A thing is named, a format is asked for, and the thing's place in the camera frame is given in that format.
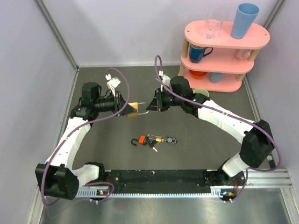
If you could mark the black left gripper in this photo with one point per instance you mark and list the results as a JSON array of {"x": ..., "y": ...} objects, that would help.
[{"x": 118, "y": 101}]

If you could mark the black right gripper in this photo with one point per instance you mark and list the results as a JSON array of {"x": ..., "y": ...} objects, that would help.
[{"x": 157, "y": 104}]

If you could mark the large brass padlock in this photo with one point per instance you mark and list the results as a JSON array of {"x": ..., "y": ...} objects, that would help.
[{"x": 137, "y": 112}]

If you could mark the orange black hook lock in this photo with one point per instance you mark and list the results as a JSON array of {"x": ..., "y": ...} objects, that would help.
[{"x": 143, "y": 140}]

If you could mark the small padlock keys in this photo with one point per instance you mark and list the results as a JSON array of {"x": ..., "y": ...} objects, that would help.
[{"x": 153, "y": 147}]

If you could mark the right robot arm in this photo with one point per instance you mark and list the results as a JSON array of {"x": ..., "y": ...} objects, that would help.
[{"x": 255, "y": 137}]

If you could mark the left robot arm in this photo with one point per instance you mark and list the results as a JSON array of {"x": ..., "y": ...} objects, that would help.
[{"x": 56, "y": 177}]

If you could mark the small brass padlock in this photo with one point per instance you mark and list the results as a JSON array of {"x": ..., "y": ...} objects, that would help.
[{"x": 158, "y": 139}]

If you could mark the light green mug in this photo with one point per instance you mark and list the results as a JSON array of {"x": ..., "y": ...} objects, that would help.
[{"x": 201, "y": 91}]

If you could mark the orange bowl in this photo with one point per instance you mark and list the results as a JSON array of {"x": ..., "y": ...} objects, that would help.
[{"x": 197, "y": 74}]

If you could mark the dark blue mug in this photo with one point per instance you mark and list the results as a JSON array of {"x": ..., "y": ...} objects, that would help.
[{"x": 196, "y": 53}]

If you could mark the small light blue cup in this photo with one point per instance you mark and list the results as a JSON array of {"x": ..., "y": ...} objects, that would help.
[{"x": 215, "y": 77}]

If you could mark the pink three-tier shelf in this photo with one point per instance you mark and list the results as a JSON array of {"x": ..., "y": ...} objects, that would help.
[{"x": 222, "y": 59}]

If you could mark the clear drinking glass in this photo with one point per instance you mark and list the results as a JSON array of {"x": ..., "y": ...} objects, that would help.
[{"x": 214, "y": 21}]

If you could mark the pink mug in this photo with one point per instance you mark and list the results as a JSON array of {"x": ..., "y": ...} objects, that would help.
[{"x": 242, "y": 54}]

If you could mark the light blue tall cup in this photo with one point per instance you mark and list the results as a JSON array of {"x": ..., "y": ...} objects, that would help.
[{"x": 244, "y": 17}]

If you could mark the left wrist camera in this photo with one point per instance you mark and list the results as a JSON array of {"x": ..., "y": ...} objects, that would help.
[{"x": 112, "y": 83}]

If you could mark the black white keychain charm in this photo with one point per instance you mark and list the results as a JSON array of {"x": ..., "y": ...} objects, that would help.
[{"x": 169, "y": 140}]

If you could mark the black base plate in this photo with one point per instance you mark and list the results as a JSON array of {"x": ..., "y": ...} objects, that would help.
[{"x": 168, "y": 181}]

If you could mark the grey slotted cable duct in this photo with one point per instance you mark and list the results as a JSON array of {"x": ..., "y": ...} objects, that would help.
[{"x": 99, "y": 192}]

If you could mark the aluminium frame rail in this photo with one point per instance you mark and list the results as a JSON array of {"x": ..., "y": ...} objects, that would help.
[{"x": 252, "y": 178}]

